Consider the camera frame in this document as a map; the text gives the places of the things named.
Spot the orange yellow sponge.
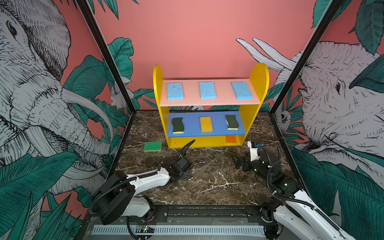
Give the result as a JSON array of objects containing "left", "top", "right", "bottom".
[{"left": 226, "top": 136, "right": 237, "bottom": 144}]

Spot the bright green sponge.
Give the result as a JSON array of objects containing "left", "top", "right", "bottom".
[{"left": 144, "top": 142, "right": 162, "bottom": 152}]

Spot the dark green sponge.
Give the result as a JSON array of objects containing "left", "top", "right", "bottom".
[
  {"left": 226, "top": 115, "right": 240, "bottom": 131},
  {"left": 172, "top": 117, "right": 185, "bottom": 134}
]

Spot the blue sponge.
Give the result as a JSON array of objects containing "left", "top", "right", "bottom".
[
  {"left": 232, "top": 82, "right": 253, "bottom": 100},
  {"left": 199, "top": 82, "right": 217, "bottom": 99},
  {"left": 167, "top": 83, "right": 184, "bottom": 101}
]

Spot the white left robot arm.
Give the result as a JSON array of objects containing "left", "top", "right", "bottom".
[{"left": 88, "top": 156, "right": 193, "bottom": 225}]

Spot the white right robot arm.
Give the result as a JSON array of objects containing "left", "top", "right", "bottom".
[{"left": 231, "top": 147, "right": 353, "bottom": 240}]

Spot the yellow pink blue shelf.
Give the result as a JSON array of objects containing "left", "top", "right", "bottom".
[{"left": 153, "top": 64, "right": 270, "bottom": 149}]

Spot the white vent strip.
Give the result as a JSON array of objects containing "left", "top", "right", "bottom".
[{"left": 91, "top": 225, "right": 266, "bottom": 237}]

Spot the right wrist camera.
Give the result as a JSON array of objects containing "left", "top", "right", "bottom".
[{"left": 247, "top": 141, "right": 262, "bottom": 162}]

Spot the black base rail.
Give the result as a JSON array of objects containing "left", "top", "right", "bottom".
[{"left": 80, "top": 203, "right": 328, "bottom": 240}]

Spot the black right frame post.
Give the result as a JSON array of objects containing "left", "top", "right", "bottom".
[{"left": 269, "top": 0, "right": 343, "bottom": 117}]

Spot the black frame post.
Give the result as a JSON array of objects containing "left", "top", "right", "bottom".
[
  {"left": 269, "top": 0, "right": 343, "bottom": 117},
  {"left": 74, "top": 0, "right": 136, "bottom": 113}
]

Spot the black left frame post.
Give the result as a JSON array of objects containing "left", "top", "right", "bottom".
[{"left": 74, "top": 0, "right": 136, "bottom": 113}]

